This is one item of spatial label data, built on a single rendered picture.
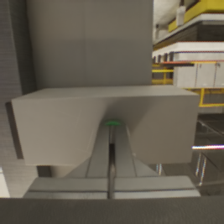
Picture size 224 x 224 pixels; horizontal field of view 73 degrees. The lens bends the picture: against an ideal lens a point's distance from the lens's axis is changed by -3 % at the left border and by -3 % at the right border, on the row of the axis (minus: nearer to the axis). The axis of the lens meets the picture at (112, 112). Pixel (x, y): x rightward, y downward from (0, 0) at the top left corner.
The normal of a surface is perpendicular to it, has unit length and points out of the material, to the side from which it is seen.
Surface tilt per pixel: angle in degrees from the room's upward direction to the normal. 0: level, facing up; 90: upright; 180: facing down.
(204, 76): 90
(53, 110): 90
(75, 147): 90
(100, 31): 90
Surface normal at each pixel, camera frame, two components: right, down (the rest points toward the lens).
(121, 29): -0.01, 0.28
